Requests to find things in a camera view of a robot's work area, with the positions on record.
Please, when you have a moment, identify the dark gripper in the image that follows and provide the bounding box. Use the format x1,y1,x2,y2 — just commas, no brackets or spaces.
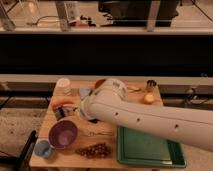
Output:
54,106,77,120

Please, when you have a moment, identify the purple bowl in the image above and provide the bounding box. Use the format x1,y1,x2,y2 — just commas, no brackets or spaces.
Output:
48,120,78,149

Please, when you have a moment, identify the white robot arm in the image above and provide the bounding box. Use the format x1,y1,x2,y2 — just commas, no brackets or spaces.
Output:
79,78,213,152

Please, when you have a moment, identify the orange carrot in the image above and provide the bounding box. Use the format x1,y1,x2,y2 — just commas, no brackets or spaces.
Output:
50,98,73,108

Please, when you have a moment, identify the light blue small object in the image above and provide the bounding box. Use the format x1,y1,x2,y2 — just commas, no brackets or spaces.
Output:
79,87,91,100

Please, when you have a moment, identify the silver fork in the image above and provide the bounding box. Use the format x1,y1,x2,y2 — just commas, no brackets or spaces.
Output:
83,131,114,137

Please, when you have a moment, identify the blue cup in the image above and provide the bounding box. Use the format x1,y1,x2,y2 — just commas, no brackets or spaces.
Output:
34,140,51,158

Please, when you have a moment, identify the bunch of dark grapes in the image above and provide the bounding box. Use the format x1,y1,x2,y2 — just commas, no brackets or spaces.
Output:
75,143,112,158

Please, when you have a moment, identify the black chair back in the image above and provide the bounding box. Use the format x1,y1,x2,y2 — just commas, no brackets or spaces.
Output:
12,130,36,171

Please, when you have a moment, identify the yellow banana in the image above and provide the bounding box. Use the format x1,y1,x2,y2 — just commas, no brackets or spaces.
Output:
127,86,144,93

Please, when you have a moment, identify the green tray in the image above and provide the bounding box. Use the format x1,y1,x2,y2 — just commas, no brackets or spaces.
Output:
116,127,187,168

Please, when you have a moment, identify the yellow round fruit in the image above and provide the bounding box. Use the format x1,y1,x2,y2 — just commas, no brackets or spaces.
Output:
143,93,155,104

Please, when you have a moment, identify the metal cup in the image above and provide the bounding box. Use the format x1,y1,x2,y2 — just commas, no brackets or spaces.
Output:
146,80,157,92

